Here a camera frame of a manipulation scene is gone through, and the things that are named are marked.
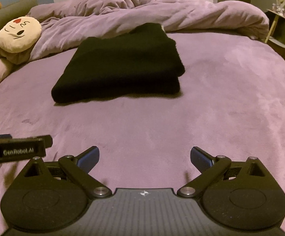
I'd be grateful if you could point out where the black knit sweater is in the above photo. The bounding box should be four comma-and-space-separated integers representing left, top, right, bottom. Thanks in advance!
51, 23, 185, 103

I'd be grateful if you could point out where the yellow bedside table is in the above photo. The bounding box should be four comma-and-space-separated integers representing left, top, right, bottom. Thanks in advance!
264, 9, 285, 60

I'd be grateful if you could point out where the purple rumpled duvet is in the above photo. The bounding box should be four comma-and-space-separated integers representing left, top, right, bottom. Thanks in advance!
0, 0, 269, 65

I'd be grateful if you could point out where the cream round face pillow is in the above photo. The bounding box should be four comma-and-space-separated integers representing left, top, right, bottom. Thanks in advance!
0, 16, 41, 53

